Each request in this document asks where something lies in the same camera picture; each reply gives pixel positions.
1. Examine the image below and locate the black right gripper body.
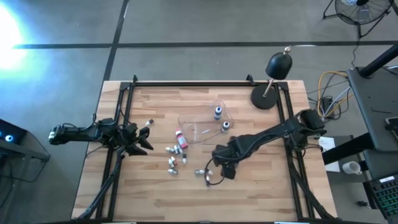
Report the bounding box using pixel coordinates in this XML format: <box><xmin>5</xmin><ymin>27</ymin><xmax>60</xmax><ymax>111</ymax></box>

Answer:
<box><xmin>212</xmin><ymin>143</ymin><xmax>242</xmax><ymax>166</ymax></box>

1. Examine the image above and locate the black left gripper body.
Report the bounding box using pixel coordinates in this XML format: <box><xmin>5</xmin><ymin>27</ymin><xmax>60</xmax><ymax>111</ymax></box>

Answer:
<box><xmin>118</xmin><ymin>122</ymin><xmax>140</xmax><ymax>149</ymax></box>

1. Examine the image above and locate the large red food coloring bottle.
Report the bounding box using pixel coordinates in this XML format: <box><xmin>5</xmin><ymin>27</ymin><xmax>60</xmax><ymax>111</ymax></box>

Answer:
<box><xmin>175</xmin><ymin>129</ymin><xmax>190</xmax><ymax>150</ymax></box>

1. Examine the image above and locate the clear plastic bin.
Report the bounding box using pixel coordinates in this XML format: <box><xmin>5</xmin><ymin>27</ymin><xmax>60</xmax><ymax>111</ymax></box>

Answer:
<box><xmin>177</xmin><ymin>99</ymin><xmax>236</xmax><ymax>145</ymax></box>

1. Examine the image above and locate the black desk lamp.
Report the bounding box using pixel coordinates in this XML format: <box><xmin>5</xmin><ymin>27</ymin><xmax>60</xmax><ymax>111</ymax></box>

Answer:
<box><xmin>250</xmin><ymin>45</ymin><xmax>294</xmax><ymax>111</ymax></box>

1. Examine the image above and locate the black side stand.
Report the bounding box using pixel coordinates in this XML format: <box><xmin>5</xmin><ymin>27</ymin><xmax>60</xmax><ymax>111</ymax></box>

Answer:
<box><xmin>0</xmin><ymin>130</ymin><xmax>52</xmax><ymax>184</ymax></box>

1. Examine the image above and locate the white paper sheet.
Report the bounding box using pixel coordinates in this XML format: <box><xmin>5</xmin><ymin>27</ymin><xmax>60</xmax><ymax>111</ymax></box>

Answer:
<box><xmin>318</xmin><ymin>136</ymin><xmax>341</xmax><ymax>174</ymax></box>

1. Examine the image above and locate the black box with blue light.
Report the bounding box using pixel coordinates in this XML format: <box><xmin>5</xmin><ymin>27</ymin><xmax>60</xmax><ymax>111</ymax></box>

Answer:
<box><xmin>0</xmin><ymin>118</ymin><xmax>28</xmax><ymax>146</ymax></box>

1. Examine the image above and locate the black power strip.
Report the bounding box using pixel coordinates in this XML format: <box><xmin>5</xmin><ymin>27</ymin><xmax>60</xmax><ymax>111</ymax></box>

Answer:
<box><xmin>321</xmin><ymin>96</ymin><xmax>336</xmax><ymax>121</ymax></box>

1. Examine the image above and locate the black desk foot bar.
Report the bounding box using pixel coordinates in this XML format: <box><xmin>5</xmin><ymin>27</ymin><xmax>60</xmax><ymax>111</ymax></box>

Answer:
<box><xmin>321</xmin><ymin>133</ymin><xmax>376</xmax><ymax>166</ymax></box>

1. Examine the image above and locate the white mug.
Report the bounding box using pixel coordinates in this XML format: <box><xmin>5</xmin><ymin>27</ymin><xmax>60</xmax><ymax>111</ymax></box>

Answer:
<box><xmin>341</xmin><ymin>161</ymin><xmax>363</xmax><ymax>176</ymax></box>

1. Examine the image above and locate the grey desk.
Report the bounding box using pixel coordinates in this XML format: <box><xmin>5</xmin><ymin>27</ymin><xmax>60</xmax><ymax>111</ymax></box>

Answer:
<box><xmin>346</xmin><ymin>65</ymin><xmax>398</xmax><ymax>153</ymax></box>

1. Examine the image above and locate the backlit keyboard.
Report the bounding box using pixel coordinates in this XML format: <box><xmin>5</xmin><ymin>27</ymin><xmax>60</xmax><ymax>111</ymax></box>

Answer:
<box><xmin>363</xmin><ymin>174</ymin><xmax>398</xmax><ymax>220</ymax></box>

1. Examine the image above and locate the black floor fan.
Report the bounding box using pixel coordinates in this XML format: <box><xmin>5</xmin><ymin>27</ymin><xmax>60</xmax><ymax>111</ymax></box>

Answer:
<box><xmin>322</xmin><ymin>0</ymin><xmax>395</xmax><ymax>39</ymax></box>

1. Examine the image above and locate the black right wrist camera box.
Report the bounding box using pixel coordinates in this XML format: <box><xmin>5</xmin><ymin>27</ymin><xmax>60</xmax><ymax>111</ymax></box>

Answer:
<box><xmin>221</xmin><ymin>164</ymin><xmax>238</xmax><ymax>180</ymax></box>

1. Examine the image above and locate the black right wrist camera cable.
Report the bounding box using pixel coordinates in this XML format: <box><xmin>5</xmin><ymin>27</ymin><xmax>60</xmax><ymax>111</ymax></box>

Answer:
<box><xmin>204</xmin><ymin>157</ymin><xmax>226</xmax><ymax>187</ymax></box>

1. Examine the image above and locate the black aluminium table frame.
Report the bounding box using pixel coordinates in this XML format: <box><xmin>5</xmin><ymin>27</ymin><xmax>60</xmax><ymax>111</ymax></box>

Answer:
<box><xmin>72</xmin><ymin>73</ymin><xmax>338</xmax><ymax>223</ymax></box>

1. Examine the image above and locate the yellow cable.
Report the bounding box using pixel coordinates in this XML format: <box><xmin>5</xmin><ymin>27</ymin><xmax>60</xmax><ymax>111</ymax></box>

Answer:
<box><xmin>316</xmin><ymin>70</ymin><xmax>355</xmax><ymax>118</ymax></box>

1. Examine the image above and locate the black post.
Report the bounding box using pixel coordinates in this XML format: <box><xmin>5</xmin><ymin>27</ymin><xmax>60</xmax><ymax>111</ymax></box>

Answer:
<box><xmin>359</xmin><ymin>42</ymin><xmax>398</xmax><ymax>79</ymax></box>

